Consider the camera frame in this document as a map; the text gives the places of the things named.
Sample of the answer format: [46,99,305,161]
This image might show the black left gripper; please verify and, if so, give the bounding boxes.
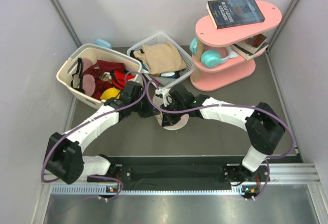
[131,91,160,118]

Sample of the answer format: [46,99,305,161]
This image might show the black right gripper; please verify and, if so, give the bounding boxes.
[160,100,187,128]

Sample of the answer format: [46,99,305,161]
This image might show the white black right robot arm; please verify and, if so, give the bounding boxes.
[151,85,285,182]

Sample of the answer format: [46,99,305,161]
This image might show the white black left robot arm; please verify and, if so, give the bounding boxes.
[42,81,159,184]

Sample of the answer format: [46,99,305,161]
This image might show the yellow bra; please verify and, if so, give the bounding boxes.
[100,87,121,100]

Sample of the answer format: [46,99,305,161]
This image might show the dark red lace bra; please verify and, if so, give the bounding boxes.
[88,60,126,100]

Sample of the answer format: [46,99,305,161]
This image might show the cream plastic laundry basket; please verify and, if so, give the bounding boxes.
[56,44,143,109]

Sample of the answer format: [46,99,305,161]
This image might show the white perforated plastic basket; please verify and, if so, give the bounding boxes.
[127,32,194,88]

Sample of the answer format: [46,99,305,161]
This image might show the beige folded garment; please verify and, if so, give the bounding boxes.
[133,42,187,75]

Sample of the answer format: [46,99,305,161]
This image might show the teal cat-ear headphones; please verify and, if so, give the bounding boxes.
[200,46,238,68]

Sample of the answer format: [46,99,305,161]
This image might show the pink two-tier shelf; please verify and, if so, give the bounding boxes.
[190,1,282,92]

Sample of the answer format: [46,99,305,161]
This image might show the light blue container lid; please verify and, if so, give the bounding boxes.
[94,39,112,49]

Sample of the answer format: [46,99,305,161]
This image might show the stack of books on shelf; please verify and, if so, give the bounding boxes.
[231,34,269,60]

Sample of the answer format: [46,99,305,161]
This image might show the dark blue paperback book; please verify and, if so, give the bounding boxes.
[207,0,265,29]

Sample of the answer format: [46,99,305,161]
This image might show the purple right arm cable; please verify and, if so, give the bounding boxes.
[146,79,295,199]

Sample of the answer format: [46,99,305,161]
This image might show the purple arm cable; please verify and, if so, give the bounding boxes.
[146,79,295,199]
[40,71,148,199]

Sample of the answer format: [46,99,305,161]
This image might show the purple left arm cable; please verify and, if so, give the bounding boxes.
[40,71,148,199]

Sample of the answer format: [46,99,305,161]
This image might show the pink bra with black straps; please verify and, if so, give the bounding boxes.
[70,57,96,96]

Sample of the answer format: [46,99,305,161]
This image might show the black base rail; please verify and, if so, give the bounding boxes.
[80,156,269,191]

